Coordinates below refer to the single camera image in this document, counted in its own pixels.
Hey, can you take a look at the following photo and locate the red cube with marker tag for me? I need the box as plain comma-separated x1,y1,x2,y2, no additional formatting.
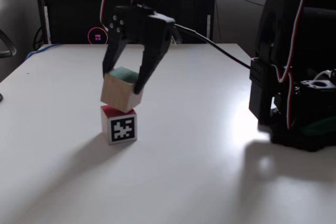
100,105,138,146

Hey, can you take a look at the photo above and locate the black camera cable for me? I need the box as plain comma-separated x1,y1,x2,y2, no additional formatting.
173,24,251,69

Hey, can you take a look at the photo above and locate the green clamp under base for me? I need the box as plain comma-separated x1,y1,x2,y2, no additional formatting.
299,118,336,136

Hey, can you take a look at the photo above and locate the black computer case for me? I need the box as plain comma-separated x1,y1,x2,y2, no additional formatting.
36,0,216,45

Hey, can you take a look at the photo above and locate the black chair armrest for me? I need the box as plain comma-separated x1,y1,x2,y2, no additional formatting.
0,28,17,59

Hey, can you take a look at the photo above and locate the red white black servo cable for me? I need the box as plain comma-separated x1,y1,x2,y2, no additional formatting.
100,0,117,31
277,0,308,130

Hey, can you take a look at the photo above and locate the wooden cube with green face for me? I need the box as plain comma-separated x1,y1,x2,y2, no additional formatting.
100,67,144,113

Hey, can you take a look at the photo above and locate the blue cable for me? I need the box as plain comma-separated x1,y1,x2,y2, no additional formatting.
26,42,62,59

